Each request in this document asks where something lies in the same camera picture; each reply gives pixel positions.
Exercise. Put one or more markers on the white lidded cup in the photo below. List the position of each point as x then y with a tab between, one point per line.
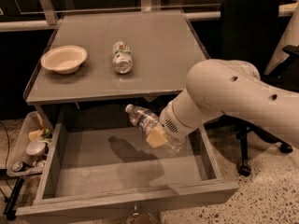
36	148

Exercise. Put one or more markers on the green soda can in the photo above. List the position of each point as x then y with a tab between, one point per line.
122	58

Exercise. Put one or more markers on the black office chair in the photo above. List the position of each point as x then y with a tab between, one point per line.
248	31

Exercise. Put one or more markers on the metal drawer handle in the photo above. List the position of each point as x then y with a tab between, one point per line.
140	218

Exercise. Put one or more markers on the grey wooden open drawer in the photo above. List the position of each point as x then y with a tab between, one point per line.
101	170

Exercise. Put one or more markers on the metal railing bar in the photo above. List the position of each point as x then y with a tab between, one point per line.
51	20

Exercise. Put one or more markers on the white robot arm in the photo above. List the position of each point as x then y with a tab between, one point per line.
233	88

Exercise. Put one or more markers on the grey counter cabinet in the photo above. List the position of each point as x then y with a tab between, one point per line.
138	54

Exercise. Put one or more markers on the black stand leg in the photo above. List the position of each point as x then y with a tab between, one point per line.
9	211

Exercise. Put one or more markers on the yellow item in bin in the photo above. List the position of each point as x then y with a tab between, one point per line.
35	134

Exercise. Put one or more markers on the white paper bowl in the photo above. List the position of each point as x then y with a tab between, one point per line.
64	60

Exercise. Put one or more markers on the clear plastic bin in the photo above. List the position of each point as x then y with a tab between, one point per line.
33	165

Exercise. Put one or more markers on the small can in bin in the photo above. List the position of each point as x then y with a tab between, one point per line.
18	166

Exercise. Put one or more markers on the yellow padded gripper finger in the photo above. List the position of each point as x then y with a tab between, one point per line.
158	136

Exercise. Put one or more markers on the clear plastic water bottle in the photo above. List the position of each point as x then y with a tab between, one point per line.
145	120

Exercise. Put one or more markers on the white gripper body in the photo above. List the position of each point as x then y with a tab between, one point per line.
168	120

